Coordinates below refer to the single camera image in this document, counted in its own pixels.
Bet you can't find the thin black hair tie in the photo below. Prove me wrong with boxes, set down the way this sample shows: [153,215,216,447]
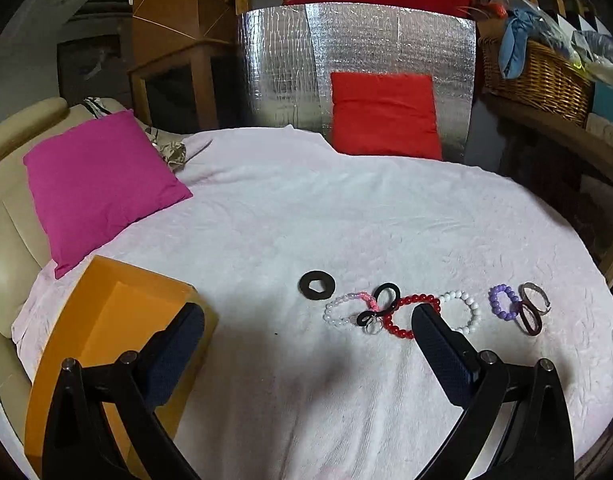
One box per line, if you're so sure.
[356,282,401,329]

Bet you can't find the wooden side table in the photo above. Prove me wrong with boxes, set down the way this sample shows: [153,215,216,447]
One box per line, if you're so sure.
[481,90,613,286]

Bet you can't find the red bead bracelet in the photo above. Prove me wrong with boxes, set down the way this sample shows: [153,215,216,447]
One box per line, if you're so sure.
[381,295,441,339]

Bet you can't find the leaf patterned cushion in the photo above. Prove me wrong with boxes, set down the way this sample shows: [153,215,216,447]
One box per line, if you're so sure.
[84,97,188,173]

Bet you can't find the wicker basket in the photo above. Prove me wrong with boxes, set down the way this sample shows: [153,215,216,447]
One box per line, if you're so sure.
[479,37,594,128]

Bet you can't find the wide black hair scrunchie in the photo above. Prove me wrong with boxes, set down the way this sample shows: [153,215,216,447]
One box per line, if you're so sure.
[300,271,331,301]

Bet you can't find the pale pink textured blanket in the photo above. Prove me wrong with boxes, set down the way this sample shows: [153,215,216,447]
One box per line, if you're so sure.
[11,125,613,480]

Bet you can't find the dark brown hair tie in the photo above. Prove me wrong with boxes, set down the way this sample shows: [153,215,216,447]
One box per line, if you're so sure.
[516,301,543,336]

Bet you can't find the white bead bracelet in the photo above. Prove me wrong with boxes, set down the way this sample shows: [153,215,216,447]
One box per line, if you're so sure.
[439,290,482,335]

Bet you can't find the silver bangle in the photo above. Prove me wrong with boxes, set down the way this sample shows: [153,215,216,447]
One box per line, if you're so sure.
[519,282,553,317]

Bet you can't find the orange cardboard box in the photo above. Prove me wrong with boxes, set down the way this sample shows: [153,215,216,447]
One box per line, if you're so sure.
[24,255,220,478]

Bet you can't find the silver foil insulation sheet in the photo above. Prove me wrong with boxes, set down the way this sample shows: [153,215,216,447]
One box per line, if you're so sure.
[236,2,477,163]

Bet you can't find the blue cloth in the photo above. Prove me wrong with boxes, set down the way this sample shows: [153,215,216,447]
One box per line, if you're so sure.
[499,7,557,79]

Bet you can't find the wooden cabinet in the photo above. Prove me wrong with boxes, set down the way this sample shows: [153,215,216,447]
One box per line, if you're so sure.
[129,0,242,133]

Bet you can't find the magenta cushion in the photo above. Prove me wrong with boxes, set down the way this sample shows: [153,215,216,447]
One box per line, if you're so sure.
[23,110,194,281]

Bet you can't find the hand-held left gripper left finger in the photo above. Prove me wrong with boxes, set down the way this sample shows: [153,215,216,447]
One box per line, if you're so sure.
[41,301,207,480]

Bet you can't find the clear plastic bag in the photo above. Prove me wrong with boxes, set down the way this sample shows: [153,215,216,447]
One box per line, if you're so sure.
[569,29,613,83]

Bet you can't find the red square cushion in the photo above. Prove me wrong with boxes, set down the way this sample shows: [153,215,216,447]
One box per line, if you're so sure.
[330,72,443,161]

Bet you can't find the purple bead bracelet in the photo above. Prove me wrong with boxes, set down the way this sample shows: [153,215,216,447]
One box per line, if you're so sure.
[489,285,521,322]

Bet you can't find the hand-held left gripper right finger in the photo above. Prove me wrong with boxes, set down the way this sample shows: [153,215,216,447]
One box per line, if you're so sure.
[410,303,576,480]

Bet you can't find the clear bead bracelet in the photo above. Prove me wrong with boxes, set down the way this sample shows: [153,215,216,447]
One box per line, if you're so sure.
[323,292,372,330]

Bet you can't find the beige leather sofa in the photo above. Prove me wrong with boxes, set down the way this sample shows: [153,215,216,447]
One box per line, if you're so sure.
[0,97,137,480]

